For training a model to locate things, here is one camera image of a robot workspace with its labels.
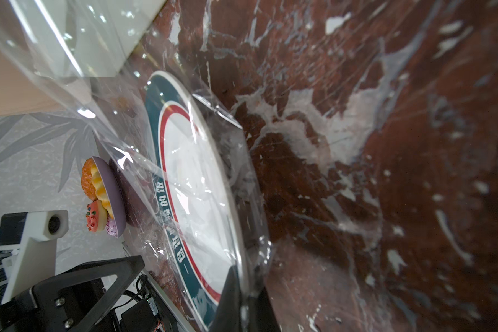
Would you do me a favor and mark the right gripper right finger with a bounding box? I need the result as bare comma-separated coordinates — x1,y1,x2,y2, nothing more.
248,288,280,332

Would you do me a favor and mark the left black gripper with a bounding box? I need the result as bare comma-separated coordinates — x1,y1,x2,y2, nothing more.
0,255,145,331

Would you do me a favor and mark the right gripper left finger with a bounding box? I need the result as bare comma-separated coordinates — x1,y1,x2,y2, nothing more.
209,266,242,332

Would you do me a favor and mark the clear plastic wrap sheet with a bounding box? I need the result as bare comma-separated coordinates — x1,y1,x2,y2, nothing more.
0,1,279,331

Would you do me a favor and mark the white plate green rim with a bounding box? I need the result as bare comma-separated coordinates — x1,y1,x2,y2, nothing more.
145,71,246,331

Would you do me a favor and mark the purple plate of toy food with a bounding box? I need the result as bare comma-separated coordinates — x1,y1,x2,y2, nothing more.
81,156,127,238

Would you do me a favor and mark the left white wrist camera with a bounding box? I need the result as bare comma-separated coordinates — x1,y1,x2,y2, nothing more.
0,210,69,305

